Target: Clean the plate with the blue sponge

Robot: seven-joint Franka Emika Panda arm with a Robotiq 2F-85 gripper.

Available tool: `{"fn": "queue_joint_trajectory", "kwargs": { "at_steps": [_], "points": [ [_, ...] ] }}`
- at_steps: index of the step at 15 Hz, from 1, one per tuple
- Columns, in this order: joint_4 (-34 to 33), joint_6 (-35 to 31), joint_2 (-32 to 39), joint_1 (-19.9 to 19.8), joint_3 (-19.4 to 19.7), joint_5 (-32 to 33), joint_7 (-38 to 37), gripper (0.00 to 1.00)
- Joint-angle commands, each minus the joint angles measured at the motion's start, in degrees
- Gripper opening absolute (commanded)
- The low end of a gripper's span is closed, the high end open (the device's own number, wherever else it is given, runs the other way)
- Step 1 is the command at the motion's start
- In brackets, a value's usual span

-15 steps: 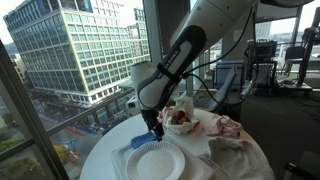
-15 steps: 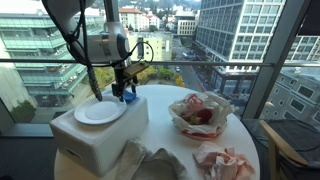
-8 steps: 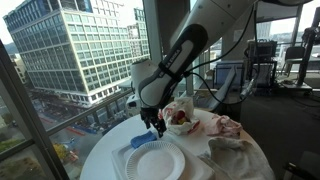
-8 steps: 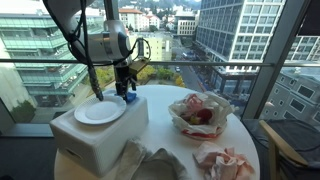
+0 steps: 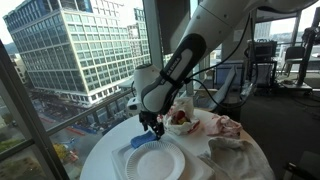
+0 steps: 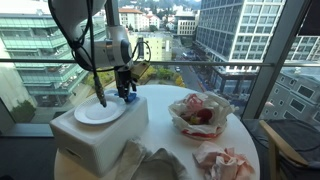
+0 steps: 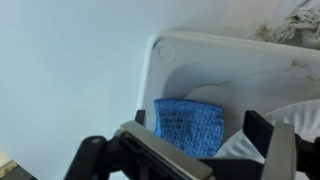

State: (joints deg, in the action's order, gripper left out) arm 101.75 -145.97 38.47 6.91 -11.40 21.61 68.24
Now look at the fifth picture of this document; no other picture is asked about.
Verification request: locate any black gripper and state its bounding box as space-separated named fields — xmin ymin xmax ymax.
xmin=138 ymin=110 xmax=166 ymax=140

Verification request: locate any blue sponge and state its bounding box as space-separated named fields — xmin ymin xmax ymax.
xmin=129 ymin=130 xmax=158 ymax=150

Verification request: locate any white paper plate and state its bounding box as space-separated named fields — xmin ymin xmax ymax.
xmin=125 ymin=140 xmax=186 ymax=180

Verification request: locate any white square tray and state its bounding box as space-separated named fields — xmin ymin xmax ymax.
xmin=110 ymin=131 xmax=216 ymax=180

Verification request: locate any crumpled pink white cloth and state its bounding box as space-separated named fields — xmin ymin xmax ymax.
xmin=203 ymin=113 xmax=244 ymax=139

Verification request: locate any metal window railing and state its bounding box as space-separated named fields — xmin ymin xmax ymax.
xmin=0 ymin=84 xmax=141 ymax=155

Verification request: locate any beige waffle towel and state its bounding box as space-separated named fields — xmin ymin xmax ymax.
xmin=198 ymin=135 xmax=276 ymax=180

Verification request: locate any glass office building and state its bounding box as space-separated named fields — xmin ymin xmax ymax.
xmin=2 ymin=0 xmax=152 ymax=108

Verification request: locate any black equipment cart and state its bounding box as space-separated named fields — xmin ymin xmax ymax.
xmin=244 ymin=38 xmax=279 ymax=90

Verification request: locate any black office chair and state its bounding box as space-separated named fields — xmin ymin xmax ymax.
xmin=280 ymin=45 xmax=306 ymax=78

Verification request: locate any blue screen with white frame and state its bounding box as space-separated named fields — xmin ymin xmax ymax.
xmin=212 ymin=62 xmax=246 ymax=111

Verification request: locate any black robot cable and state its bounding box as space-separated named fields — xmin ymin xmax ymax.
xmin=183 ymin=13 xmax=265 ymax=110

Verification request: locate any black camera stand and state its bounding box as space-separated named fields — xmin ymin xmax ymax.
xmin=295 ymin=6 xmax=320 ymax=88

